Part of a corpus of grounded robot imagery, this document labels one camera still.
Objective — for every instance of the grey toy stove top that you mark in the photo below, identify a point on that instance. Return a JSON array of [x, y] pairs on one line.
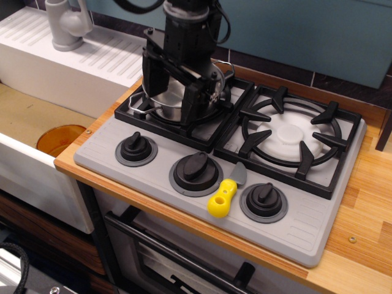
[[300, 236]]

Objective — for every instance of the white toy sink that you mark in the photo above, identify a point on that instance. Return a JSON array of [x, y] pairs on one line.
[[43, 88]]

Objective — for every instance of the black burner grate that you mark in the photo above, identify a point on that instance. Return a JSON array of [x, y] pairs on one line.
[[315, 175], [204, 133]]

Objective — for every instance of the stainless steel pot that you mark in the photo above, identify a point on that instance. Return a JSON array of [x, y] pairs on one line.
[[167, 105]]

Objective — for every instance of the white burner cap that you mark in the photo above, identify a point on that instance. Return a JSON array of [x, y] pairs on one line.
[[288, 130]]

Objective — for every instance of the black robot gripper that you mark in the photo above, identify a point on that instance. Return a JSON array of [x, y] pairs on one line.
[[183, 51]]

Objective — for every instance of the black left stove knob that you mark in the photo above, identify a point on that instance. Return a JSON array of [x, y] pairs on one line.
[[136, 150]]

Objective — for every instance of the oven door with black handle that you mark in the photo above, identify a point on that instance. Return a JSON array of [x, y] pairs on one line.
[[237, 285]]

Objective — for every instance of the teal box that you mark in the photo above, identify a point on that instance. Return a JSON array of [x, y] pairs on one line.
[[348, 40]]

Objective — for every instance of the black middle stove knob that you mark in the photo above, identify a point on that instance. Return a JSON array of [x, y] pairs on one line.
[[196, 175]]

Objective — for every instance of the black stove knob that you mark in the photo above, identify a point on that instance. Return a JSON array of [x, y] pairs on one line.
[[263, 203], [136, 150], [196, 175]]

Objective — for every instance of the black left burner grate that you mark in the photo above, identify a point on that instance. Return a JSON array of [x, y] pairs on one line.
[[204, 133]]

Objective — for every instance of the black right stove knob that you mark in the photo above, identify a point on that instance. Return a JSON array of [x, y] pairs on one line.
[[263, 203]]

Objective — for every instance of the yellow handled toy knife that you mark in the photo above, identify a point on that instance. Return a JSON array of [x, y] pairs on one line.
[[220, 203]]

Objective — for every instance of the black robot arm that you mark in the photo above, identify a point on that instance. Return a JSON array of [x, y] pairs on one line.
[[189, 10]]

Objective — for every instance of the grey toy faucet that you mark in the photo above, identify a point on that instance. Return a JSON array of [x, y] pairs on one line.
[[68, 27]]

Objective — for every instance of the black right burner grate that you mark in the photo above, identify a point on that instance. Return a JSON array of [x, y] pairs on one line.
[[315, 175]]

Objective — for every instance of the orange plastic bowl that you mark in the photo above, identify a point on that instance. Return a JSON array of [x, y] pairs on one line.
[[56, 140]]

